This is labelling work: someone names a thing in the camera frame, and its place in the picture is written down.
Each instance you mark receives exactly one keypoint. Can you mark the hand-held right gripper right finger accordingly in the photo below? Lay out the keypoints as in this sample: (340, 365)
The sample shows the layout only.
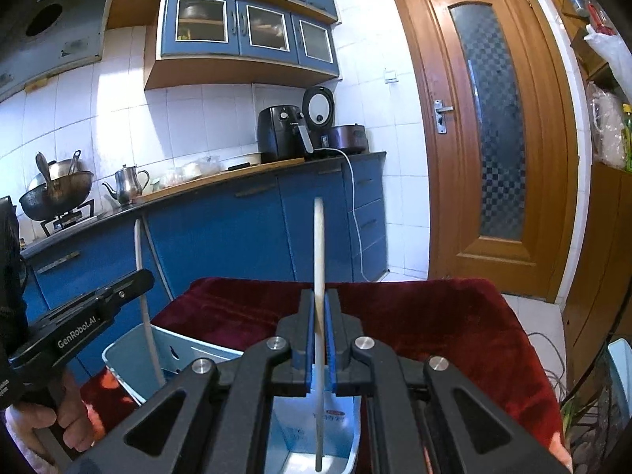
(331, 355)

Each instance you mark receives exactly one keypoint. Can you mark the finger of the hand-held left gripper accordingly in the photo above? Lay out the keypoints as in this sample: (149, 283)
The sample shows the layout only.
(131, 289)

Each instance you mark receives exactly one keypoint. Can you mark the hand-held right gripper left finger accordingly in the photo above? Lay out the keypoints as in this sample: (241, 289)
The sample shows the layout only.
(309, 355)

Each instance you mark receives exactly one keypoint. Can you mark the white plastic forks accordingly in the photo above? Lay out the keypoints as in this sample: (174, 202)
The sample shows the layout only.
(143, 266)

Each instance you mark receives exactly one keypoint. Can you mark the white blue utensil box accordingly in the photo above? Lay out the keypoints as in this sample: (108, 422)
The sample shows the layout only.
(197, 348)

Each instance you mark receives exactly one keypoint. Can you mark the white plastic spoon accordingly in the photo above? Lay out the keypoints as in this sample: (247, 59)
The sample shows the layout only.
(320, 256)

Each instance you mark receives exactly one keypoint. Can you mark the person's left hand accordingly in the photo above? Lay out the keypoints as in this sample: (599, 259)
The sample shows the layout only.
(79, 419)

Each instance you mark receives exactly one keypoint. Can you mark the gas stove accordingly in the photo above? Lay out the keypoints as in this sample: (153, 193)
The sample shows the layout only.
(69, 219)

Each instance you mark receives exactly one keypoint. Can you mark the dark red patterned blanket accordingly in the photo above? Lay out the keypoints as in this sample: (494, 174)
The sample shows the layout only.
(419, 316)

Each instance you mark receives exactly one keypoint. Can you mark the steel kettle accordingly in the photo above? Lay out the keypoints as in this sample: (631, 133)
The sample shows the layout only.
(128, 185)

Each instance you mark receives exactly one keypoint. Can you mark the blue kitchen base cabinet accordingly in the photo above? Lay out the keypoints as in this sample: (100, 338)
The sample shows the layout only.
(222, 232)

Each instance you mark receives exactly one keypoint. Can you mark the black wok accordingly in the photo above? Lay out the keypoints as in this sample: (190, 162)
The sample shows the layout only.
(54, 202)

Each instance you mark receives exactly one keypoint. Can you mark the clear food container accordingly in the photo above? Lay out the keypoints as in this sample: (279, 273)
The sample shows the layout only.
(200, 168)

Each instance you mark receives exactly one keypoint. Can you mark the metal spatula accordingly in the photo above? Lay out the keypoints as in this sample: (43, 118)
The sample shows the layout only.
(75, 160)

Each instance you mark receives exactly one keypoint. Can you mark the wooden cutting board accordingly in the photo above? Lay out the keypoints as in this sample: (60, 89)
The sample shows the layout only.
(222, 176)

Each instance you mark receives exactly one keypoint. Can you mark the metal ladle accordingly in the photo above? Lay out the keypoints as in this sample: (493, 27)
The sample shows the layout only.
(43, 165)

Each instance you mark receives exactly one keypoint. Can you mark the white tray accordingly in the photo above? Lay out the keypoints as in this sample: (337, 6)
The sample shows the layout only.
(242, 160)

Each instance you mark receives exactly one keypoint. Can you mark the wooden door with frosted glass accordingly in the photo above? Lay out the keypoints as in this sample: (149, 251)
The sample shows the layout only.
(444, 207)

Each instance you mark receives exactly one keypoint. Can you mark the black air fryer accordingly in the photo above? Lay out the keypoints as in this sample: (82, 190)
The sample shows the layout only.
(276, 133)

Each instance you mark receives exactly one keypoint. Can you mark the dark brown slow cooker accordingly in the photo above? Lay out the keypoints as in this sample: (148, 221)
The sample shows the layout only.
(348, 138)

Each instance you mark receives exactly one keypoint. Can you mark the grey range hood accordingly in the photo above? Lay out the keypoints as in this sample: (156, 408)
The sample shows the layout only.
(74, 24)

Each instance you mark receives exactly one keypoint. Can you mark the steel pot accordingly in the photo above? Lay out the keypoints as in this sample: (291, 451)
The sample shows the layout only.
(197, 11)

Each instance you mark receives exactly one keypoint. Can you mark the light blue lid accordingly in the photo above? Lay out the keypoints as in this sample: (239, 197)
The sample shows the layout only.
(622, 360)

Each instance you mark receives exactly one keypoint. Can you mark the wooden shelf unit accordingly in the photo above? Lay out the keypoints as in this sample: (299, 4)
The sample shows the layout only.
(607, 217)

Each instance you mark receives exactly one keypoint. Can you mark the bag of white packets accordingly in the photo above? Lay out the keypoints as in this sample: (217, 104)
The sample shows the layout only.
(607, 123)

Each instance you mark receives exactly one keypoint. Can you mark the green bottle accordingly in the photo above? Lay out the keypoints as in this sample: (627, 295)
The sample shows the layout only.
(627, 133)

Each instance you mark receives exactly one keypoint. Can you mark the white plastic bag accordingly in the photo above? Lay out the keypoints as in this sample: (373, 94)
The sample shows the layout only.
(612, 54)

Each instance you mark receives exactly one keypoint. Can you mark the blue glass-door wall cabinet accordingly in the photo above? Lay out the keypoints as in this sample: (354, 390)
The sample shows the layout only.
(233, 29)

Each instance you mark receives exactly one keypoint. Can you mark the white wall switch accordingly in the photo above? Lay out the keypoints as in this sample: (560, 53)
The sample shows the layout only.
(391, 76)

